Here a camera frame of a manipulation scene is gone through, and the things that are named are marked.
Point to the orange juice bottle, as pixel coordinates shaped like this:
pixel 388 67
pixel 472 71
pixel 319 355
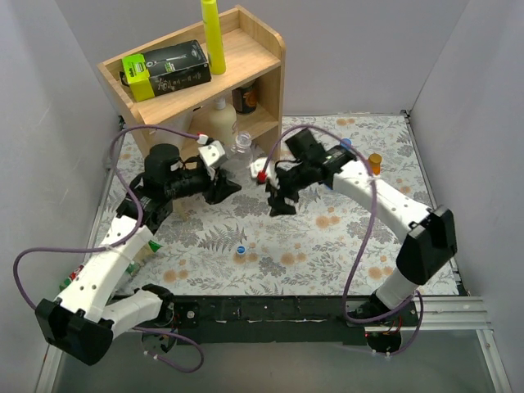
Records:
pixel 376 169

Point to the black green product box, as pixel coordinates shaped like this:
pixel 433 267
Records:
pixel 165 70

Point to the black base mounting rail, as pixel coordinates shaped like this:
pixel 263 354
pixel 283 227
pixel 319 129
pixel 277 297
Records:
pixel 267 319

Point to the chips snack bag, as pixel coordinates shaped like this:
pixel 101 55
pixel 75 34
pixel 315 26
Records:
pixel 133 267

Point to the orange bottle cap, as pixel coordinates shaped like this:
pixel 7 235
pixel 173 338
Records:
pixel 375 159

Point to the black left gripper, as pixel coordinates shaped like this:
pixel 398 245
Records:
pixel 213 184

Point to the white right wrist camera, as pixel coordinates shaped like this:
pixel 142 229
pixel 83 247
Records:
pixel 264 171

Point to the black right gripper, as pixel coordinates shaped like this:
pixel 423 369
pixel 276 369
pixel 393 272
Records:
pixel 282 187

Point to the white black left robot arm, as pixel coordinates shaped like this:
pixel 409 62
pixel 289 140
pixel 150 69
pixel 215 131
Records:
pixel 82 321

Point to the cream lotion pump bottle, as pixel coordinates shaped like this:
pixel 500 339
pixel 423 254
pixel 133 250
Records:
pixel 223 121

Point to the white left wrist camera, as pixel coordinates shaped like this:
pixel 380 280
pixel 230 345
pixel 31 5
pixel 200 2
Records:
pixel 211 151

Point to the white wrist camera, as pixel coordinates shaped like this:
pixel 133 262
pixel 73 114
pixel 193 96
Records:
pixel 211 151
pixel 264 171

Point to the small blue bottle cap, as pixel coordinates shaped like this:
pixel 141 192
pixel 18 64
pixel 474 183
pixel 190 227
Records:
pixel 347 142

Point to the dark jar on shelf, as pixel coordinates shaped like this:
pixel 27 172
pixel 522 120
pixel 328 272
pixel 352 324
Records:
pixel 245 99

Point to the yellow tall bottle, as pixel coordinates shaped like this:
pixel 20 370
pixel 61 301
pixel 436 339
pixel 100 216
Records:
pixel 213 34

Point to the clear plastic cup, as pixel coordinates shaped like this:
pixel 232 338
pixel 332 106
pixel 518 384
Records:
pixel 240 157

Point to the floral patterned table mat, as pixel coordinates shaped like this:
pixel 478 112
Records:
pixel 310 253

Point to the blue label water bottle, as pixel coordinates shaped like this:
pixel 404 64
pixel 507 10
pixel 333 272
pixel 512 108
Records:
pixel 347 143

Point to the wooden shelf unit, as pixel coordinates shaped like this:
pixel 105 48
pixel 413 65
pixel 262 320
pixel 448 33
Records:
pixel 254 52

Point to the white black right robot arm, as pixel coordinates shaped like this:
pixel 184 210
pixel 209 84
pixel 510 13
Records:
pixel 427 235

